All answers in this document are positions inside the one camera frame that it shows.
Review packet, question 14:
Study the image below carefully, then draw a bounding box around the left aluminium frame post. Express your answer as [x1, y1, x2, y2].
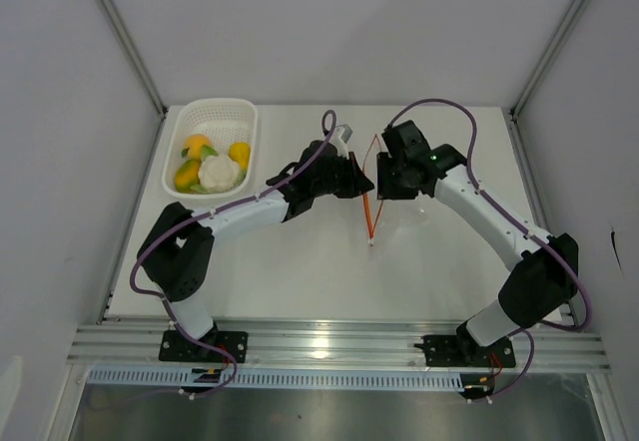
[78, 0, 168, 119]

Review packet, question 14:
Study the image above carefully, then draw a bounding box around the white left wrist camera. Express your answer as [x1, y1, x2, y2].
[330, 124, 352, 153]

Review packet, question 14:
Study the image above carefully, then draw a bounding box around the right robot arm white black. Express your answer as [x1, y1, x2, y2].
[376, 121, 578, 365]

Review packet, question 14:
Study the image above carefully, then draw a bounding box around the green orange mango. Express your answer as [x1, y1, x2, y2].
[174, 159, 201, 194]

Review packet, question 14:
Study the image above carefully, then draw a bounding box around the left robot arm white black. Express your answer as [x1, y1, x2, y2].
[130, 141, 374, 361]

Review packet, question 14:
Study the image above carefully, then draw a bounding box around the aluminium mounting rail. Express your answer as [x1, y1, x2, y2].
[67, 317, 611, 374]

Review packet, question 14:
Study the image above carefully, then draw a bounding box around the white slotted cable duct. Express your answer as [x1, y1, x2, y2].
[87, 365, 463, 392]

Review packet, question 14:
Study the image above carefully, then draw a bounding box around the orange fruit with leaf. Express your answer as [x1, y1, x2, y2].
[181, 134, 213, 160]

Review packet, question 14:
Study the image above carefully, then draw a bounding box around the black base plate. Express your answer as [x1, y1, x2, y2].
[158, 330, 249, 364]
[413, 334, 516, 368]

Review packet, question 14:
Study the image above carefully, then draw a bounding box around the right aluminium frame post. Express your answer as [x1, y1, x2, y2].
[509, 0, 591, 123]

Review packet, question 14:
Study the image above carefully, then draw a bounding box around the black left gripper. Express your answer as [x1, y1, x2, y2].
[312, 152, 373, 199]

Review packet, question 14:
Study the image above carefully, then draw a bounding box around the white cauliflower with green leaves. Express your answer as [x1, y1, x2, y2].
[191, 146, 246, 194]

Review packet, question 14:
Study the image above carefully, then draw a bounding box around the white perforated plastic basket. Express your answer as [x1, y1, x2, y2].
[161, 98, 259, 200]

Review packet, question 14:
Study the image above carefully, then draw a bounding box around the aluminium frame post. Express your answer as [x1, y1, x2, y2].
[509, 0, 591, 123]
[78, 0, 168, 119]

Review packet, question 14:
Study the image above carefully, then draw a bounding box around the clear zip bag orange zipper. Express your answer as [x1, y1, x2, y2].
[357, 133, 430, 248]

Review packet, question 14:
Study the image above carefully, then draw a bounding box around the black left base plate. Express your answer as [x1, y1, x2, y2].
[158, 330, 249, 364]

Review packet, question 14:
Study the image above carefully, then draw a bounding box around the yellow orange round fruit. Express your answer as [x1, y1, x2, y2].
[228, 142, 251, 171]

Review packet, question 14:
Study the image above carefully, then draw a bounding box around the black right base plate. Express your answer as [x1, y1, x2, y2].
[413, 334, 516, 368]

